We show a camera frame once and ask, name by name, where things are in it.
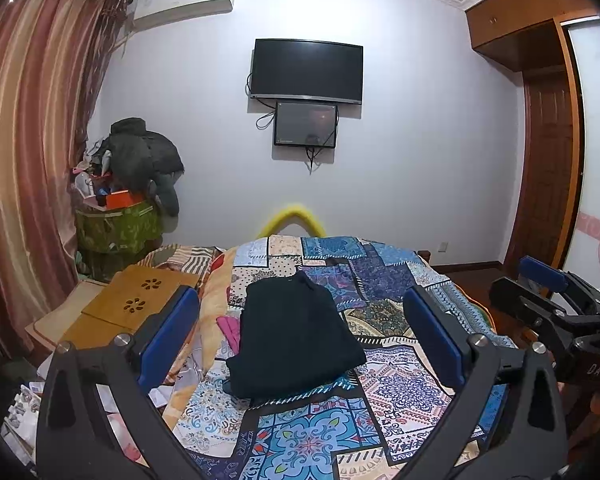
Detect dark grey jacket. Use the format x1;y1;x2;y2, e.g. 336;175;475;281
100;117;186;217

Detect white wardrobe door pink hearts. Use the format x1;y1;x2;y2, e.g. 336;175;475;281
565;20;600;293

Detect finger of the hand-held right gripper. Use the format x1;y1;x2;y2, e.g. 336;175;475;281
517;255;600;317
489;276;588;350

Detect small wall monitor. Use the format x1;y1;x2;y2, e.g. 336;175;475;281
273;101;340;149

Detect orange box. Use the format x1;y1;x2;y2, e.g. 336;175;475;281
105;190;146;210

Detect green patterned storage bag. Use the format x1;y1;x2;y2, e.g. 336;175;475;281
75;202;163;281

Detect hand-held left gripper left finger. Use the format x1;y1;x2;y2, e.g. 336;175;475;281
35;285;206;480

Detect yellow fuzzy arch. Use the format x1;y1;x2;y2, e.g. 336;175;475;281
257;203;327;238

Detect pink cloth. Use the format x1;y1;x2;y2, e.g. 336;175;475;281
217;314;242;353

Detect white paper clutter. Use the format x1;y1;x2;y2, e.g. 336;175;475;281
0;380;46;466

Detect wooden lap desk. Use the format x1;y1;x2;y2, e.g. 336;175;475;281
55;265;203;353

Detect pink striped curtain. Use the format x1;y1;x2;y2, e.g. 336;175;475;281
0;0;131;356

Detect wooden overhead cabinet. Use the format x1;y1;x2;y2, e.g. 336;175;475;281
464;0;600;73

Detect white air conditioner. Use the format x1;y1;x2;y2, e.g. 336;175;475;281
130;0;237;31

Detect black wall television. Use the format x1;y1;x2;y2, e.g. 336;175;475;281
249;37;365;106

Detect brown wooden door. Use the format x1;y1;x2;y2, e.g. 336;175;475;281
502;72;581;271

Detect orange striped cloth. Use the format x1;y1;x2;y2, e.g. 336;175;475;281
145;244;222;282

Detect black monitor cable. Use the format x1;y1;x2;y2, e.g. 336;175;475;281
304;145;331;175

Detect dark teal pants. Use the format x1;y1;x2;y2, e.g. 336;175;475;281
225;270;367;401

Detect beige cardboard sheet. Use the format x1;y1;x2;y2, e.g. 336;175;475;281
25;280;111;347

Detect black television cable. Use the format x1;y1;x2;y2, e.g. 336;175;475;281
255;95;277;132

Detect patchwork printed blanket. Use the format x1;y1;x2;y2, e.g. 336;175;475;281
162;234;511;480

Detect pile of assorted clutter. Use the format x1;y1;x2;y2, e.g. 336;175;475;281
70;147;113;208

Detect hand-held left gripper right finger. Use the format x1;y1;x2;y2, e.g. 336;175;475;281
404;287;568;480

